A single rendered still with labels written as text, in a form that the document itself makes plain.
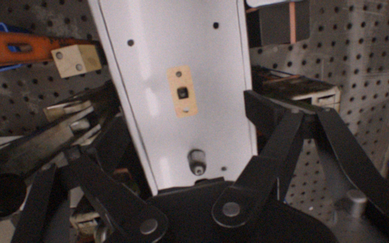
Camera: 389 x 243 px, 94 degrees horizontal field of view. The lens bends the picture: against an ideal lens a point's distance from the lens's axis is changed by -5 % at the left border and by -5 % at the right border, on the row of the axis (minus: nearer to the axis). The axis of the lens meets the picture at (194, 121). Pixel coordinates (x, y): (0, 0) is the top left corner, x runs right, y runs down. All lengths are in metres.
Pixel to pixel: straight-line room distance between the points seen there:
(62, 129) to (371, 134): 1.01
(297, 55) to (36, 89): 0.83
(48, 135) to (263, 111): 0.21
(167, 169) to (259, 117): 0.24
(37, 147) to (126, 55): 0.17
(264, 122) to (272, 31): 0.23
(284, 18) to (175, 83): 0.21
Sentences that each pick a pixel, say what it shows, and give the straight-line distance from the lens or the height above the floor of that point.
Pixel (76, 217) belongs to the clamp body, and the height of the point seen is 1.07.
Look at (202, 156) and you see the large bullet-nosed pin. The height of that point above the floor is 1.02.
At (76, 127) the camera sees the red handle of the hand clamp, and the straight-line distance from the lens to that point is 0.29.
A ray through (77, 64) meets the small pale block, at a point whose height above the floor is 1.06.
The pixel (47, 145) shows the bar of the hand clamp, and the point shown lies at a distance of 0.25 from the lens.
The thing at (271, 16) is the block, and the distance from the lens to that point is 0.37.
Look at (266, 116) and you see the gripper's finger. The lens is 0.16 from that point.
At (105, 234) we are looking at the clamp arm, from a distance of 0.35.
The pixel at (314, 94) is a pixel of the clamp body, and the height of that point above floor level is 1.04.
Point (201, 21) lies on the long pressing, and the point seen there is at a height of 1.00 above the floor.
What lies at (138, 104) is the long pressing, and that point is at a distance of 0.33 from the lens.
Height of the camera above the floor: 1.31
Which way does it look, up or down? 69 degrees down
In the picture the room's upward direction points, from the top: 167 degrees clockwise
